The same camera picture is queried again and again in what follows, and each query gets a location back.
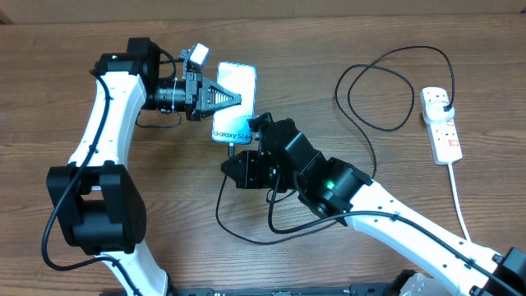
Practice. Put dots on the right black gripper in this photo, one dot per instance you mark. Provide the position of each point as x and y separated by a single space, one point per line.
245 177

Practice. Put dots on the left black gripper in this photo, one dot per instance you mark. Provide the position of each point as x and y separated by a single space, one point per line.
204 90

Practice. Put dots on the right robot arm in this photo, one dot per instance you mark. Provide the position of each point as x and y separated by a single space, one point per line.
336 190

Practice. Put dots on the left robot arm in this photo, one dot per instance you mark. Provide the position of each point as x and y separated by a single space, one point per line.
95 201

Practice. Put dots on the white charger plug adapter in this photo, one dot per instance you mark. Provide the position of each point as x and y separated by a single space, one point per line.
437 112

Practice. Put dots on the white power strip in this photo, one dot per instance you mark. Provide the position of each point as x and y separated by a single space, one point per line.
443 137

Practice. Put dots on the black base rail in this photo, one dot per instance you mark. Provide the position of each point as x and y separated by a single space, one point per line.
371 289

